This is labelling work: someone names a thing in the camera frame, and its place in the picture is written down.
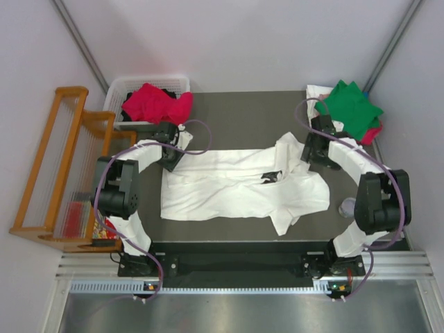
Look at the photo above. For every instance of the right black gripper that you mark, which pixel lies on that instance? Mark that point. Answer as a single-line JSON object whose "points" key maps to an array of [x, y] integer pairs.
{"points": [[307, 155]]}

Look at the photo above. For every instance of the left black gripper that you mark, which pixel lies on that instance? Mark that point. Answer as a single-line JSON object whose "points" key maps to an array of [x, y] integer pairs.
{"points": [[171, 161]]}

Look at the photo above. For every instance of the white t-shirt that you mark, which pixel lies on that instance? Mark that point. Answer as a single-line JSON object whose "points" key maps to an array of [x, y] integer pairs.
{"points": [[315, 91], [228, 183]]}

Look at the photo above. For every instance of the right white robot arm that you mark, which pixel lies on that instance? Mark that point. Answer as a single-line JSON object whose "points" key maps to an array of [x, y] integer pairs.
{"points": [[383, 201]]}

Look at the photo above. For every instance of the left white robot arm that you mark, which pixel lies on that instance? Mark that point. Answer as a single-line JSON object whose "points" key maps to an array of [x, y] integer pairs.
{"points": [[115, 191]]}

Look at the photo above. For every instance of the pink t-shirt in basket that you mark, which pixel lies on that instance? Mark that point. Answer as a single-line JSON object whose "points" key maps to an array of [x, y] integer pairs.
{"points": [[150, 104]]}

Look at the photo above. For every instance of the white plastic laundry basket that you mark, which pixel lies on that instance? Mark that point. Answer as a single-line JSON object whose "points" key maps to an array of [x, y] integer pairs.
{"points": [[119, 88]]}

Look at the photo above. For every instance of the clear plastic cup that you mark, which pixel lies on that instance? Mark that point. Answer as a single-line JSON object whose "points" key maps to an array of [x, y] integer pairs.
{"points": [[347, 207]]}

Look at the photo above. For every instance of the folded white t-shirt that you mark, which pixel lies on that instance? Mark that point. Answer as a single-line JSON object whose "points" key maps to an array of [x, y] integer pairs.
{"points": [[315, 91]]}

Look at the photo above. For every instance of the folded green t-shirt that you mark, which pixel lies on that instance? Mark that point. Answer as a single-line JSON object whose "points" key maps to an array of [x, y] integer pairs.
{"points": [[347, 104]]}

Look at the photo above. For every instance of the folded pink t-shirt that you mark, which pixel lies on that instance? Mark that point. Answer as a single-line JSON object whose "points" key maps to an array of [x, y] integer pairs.
{"points": [[371, 134]]}

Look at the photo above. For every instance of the colourful book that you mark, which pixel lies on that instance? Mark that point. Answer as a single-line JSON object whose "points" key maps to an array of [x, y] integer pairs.
{"points": [[104, 229]]}

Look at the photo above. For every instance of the wooden rack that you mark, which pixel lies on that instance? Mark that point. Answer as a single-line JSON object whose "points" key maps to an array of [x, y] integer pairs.
{"points": [[55, 209]]}

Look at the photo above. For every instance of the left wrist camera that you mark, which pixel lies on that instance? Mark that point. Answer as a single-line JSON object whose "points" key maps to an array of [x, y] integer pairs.
{"points": [[184, 137]]}

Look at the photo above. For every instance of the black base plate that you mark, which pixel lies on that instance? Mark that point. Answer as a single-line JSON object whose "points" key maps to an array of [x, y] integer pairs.
{"points": [[233, 264]]}

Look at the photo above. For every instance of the white slotted cable duct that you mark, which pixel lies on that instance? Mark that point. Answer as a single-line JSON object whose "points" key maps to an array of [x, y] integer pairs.
{"points": [[146, 288]]}

